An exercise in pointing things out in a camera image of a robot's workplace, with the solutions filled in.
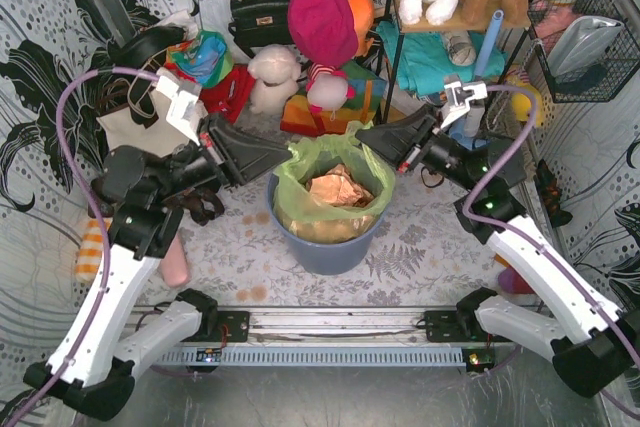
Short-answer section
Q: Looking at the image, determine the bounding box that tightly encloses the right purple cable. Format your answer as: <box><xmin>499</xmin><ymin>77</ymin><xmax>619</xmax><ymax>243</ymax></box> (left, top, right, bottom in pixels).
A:
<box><xmin>460</xmin><ymin>84</ymin><xmax>640</xmax><ymax>418</ymax></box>

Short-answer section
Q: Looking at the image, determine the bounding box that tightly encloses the cream plush lamb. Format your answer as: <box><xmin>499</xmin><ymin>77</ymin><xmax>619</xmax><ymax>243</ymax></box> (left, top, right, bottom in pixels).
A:
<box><xmin>248</xmin><ymin>44</ymin><xmax>302</xmax><ymax>115</ymax></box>

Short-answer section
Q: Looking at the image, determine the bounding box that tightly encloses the cream canvas tote bag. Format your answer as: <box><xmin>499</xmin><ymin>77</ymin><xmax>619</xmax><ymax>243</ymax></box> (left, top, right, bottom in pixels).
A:
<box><xmin>98</xmin><ymin>83</ymin><xmax>190</xmax><ymax>157</ymax></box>

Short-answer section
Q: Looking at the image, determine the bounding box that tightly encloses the magenta cloth bag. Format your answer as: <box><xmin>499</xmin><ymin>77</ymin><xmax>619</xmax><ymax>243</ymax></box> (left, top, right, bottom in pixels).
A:
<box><xmin>287</xmin><ymin>0</ymin><xmax>358</xmax><ymax>68</ymax></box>

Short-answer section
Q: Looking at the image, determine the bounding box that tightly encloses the pink foam roller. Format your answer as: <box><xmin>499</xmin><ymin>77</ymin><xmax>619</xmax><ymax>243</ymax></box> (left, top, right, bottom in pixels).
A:
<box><xmin>159</xmin><ymin>235</ymin><xmax>190</xmax><ymax>288</ymax></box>

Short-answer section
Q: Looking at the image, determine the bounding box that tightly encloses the purple cable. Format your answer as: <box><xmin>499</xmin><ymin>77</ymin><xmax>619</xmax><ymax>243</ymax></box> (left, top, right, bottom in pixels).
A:
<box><xmin>460</xmin><ymin>84</ymin><xmax>640</xmax><ymax>418</ymax></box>
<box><xmin>0</xmin><ymin>66</ymin><xmax>161</xmax><ymax>427</ymax></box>

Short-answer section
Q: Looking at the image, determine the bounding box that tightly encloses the red cloth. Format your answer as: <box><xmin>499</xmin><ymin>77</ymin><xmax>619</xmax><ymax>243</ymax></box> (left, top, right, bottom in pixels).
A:
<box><xmin>199</xmin><ymin>64</ymin><xmax>256</xmax><ymax>124</ymax></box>

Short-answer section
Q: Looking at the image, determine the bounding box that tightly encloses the crumpled brown paper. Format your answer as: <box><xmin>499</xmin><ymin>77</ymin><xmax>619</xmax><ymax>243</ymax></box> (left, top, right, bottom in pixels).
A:
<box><xmin>306</xmin><ymin>164</ymin><xmax>374</xmax><ymax>208</ymax></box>

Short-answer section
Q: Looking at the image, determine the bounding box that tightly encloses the black leather handbag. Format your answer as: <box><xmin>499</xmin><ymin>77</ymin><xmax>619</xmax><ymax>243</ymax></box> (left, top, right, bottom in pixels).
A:
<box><xmin>228</xmin><ymin>0</ymin><xmax>294</xmax><ymax>59</ymax></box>

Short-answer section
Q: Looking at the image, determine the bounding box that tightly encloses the black orange toy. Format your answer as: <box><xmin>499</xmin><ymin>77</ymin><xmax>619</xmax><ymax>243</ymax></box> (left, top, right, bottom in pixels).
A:
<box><xmin>534</xmin><ymin>159</ymin><xmax>573</xmax><ymax>228</ymax></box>

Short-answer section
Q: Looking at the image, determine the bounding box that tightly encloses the blue floor sweeper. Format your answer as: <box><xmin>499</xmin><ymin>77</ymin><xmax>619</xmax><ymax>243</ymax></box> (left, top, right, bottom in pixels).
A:
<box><xmin>449</xmin><ymin>9</ymin><xmax>504</xmax><ymax>149</ymax></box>

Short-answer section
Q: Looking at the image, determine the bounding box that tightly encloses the silver foil pouch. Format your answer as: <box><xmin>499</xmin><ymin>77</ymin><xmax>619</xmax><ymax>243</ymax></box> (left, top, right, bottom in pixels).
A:
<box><xmin>547</xmin><ymin>15</ymin><xmax>624</xmax><ymax>77</ymax></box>

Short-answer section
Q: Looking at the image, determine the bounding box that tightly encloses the colourful printed bag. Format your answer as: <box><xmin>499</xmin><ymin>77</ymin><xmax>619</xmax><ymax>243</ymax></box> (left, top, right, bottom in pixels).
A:
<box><xmin>164</xmin><ymin>31</ymin><xmax>234</xmax><ymax>89</ymax></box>

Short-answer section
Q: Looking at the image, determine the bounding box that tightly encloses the black round hat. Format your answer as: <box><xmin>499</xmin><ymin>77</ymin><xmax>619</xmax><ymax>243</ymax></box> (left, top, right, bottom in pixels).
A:
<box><xmin>108</xmin><ymin>26</ymin><xmax>186</xmax><ymax>73</ymax></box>

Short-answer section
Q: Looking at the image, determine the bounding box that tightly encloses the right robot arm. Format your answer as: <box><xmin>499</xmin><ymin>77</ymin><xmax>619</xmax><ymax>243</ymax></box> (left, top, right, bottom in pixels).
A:
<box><xmin>356</xmin><ymin>109</ymin><xmax>639</xmax><ymax>398</ymax></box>

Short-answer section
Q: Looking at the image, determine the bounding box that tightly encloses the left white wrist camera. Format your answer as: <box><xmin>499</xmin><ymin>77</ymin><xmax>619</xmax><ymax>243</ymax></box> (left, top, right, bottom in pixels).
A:
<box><xmin>155</xmin><ymin>68</ymin><xmax>207</xmax><ymax>143</ymax></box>

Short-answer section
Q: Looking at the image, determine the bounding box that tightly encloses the green trash bag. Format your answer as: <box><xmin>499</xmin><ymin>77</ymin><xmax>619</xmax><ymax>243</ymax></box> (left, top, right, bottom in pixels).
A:
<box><xmin>272</xmin><ymin>121</ymin><xmax>395</xmax><ymax>244</ymax></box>

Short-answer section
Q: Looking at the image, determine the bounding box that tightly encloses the brown patterned bag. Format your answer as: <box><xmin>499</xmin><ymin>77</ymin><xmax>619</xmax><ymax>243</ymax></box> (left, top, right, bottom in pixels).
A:
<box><xmin>90</xmin><ymin>178</ymin><xmax>225</xmax><ymax>226</ymax></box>

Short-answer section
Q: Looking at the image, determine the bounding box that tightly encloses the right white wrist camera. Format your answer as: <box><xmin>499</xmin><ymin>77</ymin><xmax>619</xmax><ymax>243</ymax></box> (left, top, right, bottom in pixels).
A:
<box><xmin>440</xmin><ymin>74</ymin><xmax>488</xmax><ymax>130</ymax></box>

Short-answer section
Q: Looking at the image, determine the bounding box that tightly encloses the blue round trash bin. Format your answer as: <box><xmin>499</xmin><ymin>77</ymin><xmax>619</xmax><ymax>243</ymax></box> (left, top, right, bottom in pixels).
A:
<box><xmin>266</xmin><ymin>174</ymin><xmax>386</xmax><ymax>276</ymax></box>

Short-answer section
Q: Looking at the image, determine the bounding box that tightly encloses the orange plush toy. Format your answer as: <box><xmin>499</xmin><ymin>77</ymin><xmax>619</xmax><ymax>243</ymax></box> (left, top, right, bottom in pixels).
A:
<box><xmin>347</xmin><ymin>0</ymin><xmax>374</xmax><ymax>57</ymax></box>

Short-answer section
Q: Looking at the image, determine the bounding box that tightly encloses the grey patterned ball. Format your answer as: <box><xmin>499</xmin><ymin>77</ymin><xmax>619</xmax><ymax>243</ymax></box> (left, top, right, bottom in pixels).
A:
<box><xmin>441</xmin><ymin>30</ymin><xmax>476</xmax><ymax>67</ymax></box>

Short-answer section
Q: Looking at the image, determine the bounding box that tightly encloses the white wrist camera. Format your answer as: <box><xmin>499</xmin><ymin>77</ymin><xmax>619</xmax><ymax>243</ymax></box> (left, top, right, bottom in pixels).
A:
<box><xmin>155</xmin><ymin>68</ymin><xmax>207</xmax><ymax>143</ymax></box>
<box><xmin>440</xmin><ymin>74</ymin><xmax>488</xmax><ymax>130</ymax></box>

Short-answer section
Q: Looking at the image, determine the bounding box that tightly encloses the black wire basket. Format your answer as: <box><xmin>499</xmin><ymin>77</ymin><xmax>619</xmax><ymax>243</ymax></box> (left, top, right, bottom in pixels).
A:
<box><xmin>528</xmin><ymin>0</ymin><xmax>639</xmax><ymax>103</ymax></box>

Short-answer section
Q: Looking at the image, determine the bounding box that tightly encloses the teal folded cloth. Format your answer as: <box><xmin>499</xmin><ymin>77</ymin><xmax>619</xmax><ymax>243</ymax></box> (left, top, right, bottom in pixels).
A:
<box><xmin>376</xmin><ymin>21</ymin><xmax>507</xmax><ymax>96</ymax></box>

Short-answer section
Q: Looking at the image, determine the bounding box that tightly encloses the pink faced plush doll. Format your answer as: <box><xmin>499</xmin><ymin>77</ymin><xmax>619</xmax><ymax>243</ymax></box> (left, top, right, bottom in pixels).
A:
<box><xmin>306</xmin><ymin>63</ymin><xmax>356</xmax><ymax>114</ymax></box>

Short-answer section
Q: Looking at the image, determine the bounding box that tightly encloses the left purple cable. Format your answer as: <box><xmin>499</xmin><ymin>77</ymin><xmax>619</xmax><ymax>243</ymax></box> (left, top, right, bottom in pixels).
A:
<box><xmin>0</xmin><ymin>66</ymin><xmax>161</xmax><ymax>427</ymax></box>

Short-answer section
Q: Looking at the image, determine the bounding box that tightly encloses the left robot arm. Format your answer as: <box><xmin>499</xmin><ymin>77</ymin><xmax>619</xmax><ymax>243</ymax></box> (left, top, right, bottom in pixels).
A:
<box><xmin>24</xmin><ymin>114</ymin><xmax>291</xmax><ymax>421</ymax></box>

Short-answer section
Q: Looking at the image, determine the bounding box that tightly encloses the rainbow striped cloth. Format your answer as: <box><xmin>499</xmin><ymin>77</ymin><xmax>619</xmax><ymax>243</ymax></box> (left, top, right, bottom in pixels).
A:
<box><xmin>280</xmin><ymin>61</ymin><xmax>387</xmax><ymax>137</ymax></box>

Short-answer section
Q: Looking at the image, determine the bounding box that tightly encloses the orange white checked towel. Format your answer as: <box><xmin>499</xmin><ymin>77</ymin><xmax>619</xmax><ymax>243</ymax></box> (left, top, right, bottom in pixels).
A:
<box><xmin>74</xmin><ymin>219</ymin><xmax>103</xmax><ymax>283</ymax></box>

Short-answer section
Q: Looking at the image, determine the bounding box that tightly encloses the yellow plush duck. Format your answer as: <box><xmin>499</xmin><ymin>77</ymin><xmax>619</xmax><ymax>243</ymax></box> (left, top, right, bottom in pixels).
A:
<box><xmin>506</xmin><ymin>71</ymin><xmax>545</xmax><ymax>128</ymax></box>

